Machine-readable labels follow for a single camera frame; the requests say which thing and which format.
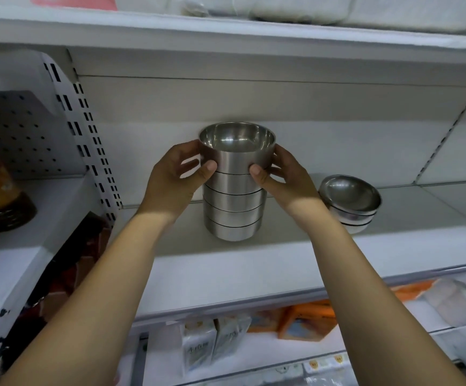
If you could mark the white soft plastic package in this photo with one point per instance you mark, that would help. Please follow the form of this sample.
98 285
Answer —
418 14
281 7

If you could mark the white tissue pack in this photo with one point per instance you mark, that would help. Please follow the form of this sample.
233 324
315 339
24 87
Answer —
458 303

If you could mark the dark red packages pile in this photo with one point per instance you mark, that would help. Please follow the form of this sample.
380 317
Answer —
64 273

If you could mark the orange plastic package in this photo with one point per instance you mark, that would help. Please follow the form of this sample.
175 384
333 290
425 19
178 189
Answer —
412 291

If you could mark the orange box package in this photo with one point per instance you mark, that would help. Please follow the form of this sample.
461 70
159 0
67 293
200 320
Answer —
263 322
305 323

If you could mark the person's left hand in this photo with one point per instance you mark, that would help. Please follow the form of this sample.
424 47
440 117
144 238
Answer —
164 184

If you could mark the white carton pack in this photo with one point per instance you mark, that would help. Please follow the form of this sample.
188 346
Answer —
198 347
231 337

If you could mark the clear pack with yellow print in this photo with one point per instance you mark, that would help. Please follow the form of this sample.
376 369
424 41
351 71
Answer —
317 371

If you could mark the person's left forearm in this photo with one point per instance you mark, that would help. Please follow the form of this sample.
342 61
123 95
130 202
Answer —
96 301

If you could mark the person's right forearm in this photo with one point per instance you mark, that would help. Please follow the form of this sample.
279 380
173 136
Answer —
373 309

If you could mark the white slotted shelf upright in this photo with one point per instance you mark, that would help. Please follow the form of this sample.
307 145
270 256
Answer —
444 136
84 132

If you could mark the pink plastic package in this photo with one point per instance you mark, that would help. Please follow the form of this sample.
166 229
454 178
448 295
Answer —
76 1

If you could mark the person's right hand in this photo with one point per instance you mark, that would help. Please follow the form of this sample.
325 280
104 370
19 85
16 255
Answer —
293 188

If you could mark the small round stainless steel bowl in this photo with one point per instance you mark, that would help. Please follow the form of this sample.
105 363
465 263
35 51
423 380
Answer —
353 218
355 228
351 194

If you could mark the white perforated pegboard panel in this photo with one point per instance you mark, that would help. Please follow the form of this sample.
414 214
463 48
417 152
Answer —
31 136

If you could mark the tall stainless steel bowl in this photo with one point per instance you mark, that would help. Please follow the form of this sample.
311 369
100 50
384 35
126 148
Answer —
235 200
233 232
233 184
237 158
235 217

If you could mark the person's right thumb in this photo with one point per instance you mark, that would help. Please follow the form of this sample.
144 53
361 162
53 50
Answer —
260 173

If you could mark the person's left thumb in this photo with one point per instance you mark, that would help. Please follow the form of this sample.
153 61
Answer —
205 171

